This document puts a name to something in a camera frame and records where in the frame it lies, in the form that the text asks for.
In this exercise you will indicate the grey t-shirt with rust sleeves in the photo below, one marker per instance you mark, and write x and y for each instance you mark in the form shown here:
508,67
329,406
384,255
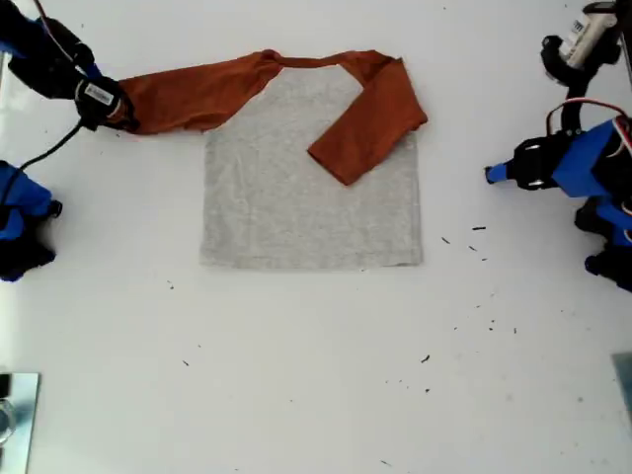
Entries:
306,217

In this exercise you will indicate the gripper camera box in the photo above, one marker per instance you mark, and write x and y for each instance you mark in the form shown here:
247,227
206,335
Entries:
585,32

